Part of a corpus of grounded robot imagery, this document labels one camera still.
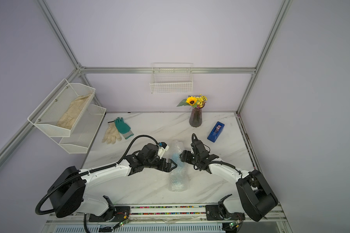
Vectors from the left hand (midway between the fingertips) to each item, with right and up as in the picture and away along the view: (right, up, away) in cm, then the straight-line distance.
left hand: (170, 166), depth 81 cm
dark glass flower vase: (+17, +27, +26) cm, 42 cm away
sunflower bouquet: (+15, +39, +12) cm, 43 cm away
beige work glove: (-45, +16, +25) cm, 54 cm away
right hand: (+8, +2, +7) cm, 11 cm away
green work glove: (-38, +21, +29) cm, 52 cm away
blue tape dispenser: (+31, +19, +20) cm, 41 cm away
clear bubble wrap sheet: (+3, +9, +7) cm, 12 cm away
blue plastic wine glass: (+5, -6, -5) cm, 9 cm away
